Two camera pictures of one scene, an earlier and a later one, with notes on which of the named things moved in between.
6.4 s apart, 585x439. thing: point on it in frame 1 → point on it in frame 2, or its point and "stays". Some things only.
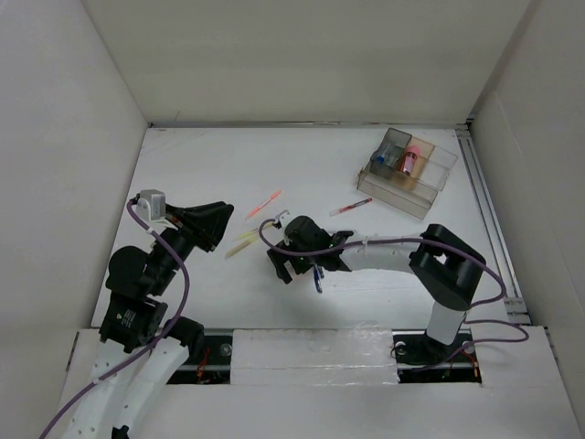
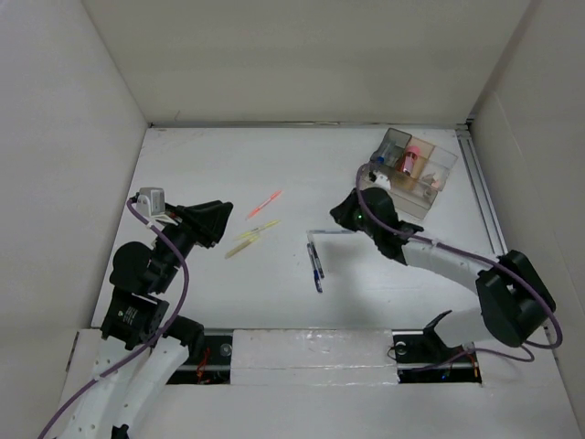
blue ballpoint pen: [319, 286] stays
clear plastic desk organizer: [406, 172] stays
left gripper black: [205, 230] stays
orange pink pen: [271, 198] stays
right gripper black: [281, 270] → [343, 210]
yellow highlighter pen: [250, 235] → [261, 228]
